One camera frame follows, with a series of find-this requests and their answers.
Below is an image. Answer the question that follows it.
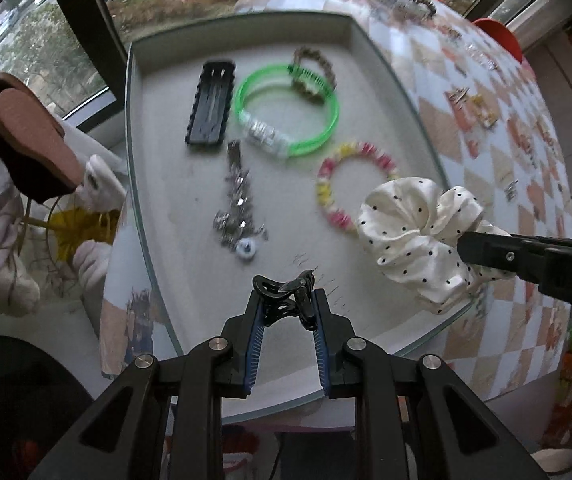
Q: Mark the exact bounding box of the checkered floral tablecloth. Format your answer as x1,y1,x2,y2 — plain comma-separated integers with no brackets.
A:
100,0,572,400

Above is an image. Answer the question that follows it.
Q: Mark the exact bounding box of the white polka dot scrunchie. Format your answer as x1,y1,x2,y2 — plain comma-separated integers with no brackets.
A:
356,177,514,314

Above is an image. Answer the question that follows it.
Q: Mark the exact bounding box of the red plastic stool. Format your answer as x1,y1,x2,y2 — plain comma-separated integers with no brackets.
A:
473,18,523,64

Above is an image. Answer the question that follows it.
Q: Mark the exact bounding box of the yellow flower hair tie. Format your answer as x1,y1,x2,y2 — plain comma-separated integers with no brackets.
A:
469,94,500,129

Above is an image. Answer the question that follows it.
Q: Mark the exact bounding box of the white plush toy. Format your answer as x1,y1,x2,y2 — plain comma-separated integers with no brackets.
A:
72,155,126,292

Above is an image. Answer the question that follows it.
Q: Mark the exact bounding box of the small black claw clip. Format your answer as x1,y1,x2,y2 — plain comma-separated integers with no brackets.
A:
252,270,317,332

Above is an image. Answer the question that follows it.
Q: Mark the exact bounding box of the black scalloped snap hair clip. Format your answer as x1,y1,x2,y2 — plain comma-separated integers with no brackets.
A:
185,60,236,148

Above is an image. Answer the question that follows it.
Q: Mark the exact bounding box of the brown braided bracelet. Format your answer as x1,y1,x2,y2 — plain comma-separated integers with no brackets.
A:
405,0,438,19

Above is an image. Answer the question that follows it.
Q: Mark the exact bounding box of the green translucent bangle bracelet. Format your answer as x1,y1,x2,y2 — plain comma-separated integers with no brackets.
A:
231,63,341,160

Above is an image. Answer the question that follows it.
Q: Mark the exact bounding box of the tan braided hair tie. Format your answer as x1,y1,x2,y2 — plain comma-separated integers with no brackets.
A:
288,45,338,106

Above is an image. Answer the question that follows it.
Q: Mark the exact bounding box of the grey-green shallow tray box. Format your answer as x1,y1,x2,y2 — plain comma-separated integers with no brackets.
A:
126,12,471,356

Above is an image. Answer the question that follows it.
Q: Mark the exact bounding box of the pink yellow beaded bracelet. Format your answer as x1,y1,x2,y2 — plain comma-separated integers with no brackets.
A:
315,140,401,233

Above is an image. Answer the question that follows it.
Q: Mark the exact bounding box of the orange soled black slipper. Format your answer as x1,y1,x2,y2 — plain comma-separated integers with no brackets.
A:
0,88,83,204

